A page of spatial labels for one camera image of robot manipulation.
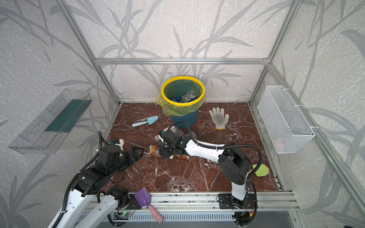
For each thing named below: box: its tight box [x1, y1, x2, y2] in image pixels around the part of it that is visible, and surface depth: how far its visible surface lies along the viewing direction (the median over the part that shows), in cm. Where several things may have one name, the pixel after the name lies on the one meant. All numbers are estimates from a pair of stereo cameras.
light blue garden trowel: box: [131, 115, 159, 128], surface depth 110 cm
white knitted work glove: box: [208, 106, 230, 131], surface depth 113 cm
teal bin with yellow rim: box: [161, 75, 206, 129], surface depth 98 cm
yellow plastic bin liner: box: [155, 91, 207, 117], surface depth 86 cm
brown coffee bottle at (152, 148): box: [148, 144, 157, 155], surface depth 90 cm
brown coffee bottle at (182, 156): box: [173, 153, 190, 160], surface depth 87 cm
